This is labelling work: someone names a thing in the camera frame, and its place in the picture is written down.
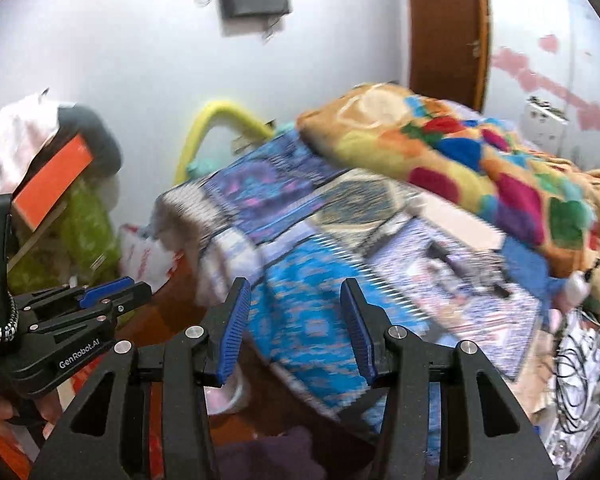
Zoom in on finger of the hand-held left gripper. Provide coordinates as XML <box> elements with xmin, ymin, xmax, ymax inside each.
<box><xmin>14</xmin><ymin>275</ymin><xmax>136</xmax><ymax>314</ymax></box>
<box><xmin>29</xmin><ymin>281</ymin><xmax>154</xmax><ymax>337</ymax></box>

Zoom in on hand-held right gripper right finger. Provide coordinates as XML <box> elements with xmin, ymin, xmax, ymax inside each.
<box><xmin>340</xmin><ymin>277</ymin><xmax>561</xmax><ymax>480</ymax></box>

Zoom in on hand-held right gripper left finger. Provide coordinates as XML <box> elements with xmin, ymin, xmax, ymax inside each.
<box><xmin>30</xmin><ymin>276</ymin><xmax>253</xmax><ymax>480</ymax></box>

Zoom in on black scraps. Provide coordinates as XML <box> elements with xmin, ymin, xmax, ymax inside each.
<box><xmin>424</xmin><ymin>239</ymin><xmax>514</xmax><ymax>302</ymax></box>

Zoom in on person's left hand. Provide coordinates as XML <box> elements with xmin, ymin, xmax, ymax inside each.
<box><xmin>0</xmin><ymin>389</ymin><xmax>64</xmax><ymax>433</ymax></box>

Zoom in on white plastic bag red print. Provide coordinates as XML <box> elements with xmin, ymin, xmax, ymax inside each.
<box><xmin>116</xmin><ymin>221</ymin><xmax>187</xmax><ymax>294</ymax></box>

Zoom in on blue patchwork bed cover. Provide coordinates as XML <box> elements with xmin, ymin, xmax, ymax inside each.
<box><xmin>151</xmin><ymin>129</ymin><xmax>557</xmax><ymax>457</ymax></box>

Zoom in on green patterned cloth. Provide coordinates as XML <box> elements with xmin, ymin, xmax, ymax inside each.
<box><xmin>6</xmin><ymin>175</ymin><xmax>122</xmax><ymax>312</ymax></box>

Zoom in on orange box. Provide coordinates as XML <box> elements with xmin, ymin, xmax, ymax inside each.
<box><xmin>11</xmin><ymin>134</ymin><xmax>97</xmax><ymax>234</ymax></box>

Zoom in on purple cloth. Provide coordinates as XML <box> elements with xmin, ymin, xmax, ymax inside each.
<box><xmin>211</xmin><ymin>424</ymin><xmax>377</xmax><ymax>480</ymax></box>

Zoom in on white flat board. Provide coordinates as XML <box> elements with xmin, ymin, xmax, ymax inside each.
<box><xmin>419</xmin><ymin>191</ymin><xmax>507</xmax><ymax>252</ymax></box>

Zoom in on dark grey bag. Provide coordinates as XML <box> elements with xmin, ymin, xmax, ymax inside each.
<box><xmin>54</xmin><ymin>102</ymin><xmax>124</xmax><ymax>177</ymax></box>

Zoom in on teal cloth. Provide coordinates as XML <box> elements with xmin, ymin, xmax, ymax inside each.
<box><xmin>186</xmin><ymin>154</ymin><xmax>217</xmax><ymax>177</ymax></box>

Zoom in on blue cloth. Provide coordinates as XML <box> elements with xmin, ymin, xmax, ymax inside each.
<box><xmin>500</xmin><ymin>234</ymin><xmax>567</xmax><ymax>292</ymax></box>

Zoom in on yellow foam tube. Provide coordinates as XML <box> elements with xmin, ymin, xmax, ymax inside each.
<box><xmin>172</xmin><ymin>99</ymin><xmax>277</xmax><ymax>187</ymax></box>

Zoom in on colourful fleece blanket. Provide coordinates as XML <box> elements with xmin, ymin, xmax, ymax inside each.
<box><xmin>296</xmin><ymin>81</ymin><xmax>600</xmax><ymax>322</ymax></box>

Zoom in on pink white plush toy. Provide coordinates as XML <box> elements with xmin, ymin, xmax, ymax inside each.
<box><xmin>561</xmin><ymin>269</ymin><xmax>592</xmax><ymax>307</ymax></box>

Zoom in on black white patterned cloth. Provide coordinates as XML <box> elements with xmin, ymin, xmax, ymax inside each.
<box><xmin>539</xmin><ymin>305</ymin><xmax>600</xmax><ymax>477</ymax></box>

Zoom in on white drawer cabinet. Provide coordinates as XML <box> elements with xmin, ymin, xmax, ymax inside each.
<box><xmin>520</xmin><ymin>95</ymin><xmax>569</xmax><ymax>157</ymax></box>

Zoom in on brown wooden door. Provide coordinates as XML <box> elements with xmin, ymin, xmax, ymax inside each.
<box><xmin>405</xmin><ymin>0</ymin><xmax>492</xmax><ymax>113</ymax></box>

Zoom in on white wardrobe with pink stickers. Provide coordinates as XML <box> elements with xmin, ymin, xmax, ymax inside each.
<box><xmin>481</xmin><ymin>0</ymin><xmax>600</xmax><ymax>173</ymax></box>

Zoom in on black cables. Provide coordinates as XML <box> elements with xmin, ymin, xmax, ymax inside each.
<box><xmin>554</xmin><ymin>309</ymin><xmax>600</xmax><ymax>422</ymax></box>

